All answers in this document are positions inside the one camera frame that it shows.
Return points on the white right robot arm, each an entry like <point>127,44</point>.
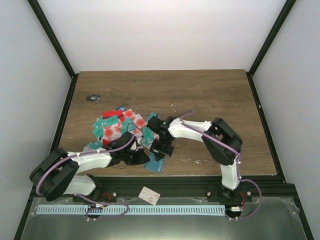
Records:
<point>221,141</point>

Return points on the red card on pile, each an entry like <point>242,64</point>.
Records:
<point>108,114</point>

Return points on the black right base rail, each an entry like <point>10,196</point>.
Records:
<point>276,161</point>

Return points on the black right frame post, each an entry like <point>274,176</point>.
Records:
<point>276,27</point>

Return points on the black VIP card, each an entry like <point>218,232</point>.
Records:
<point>93,97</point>

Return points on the light blue slotted strip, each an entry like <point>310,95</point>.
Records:
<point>113,210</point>

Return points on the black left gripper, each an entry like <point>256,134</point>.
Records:
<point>140,161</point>

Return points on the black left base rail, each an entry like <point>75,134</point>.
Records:
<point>64,113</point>

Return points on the black frame post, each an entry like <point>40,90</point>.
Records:
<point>276,27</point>
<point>40,15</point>

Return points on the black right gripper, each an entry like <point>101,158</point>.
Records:
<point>159,153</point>

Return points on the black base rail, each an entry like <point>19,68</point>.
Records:
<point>64,113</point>
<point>276,161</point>

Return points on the blue card holder wallet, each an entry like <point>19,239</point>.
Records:
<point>153,165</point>

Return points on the black front mounting rail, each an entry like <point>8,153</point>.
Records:
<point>209,187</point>

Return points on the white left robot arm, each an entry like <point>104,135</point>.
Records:
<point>60,173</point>

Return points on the white floral card on rail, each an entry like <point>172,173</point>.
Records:
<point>149,196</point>

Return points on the metal front plate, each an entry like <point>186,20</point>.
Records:
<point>273,218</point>

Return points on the black left frame post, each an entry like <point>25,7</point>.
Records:
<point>40,15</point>

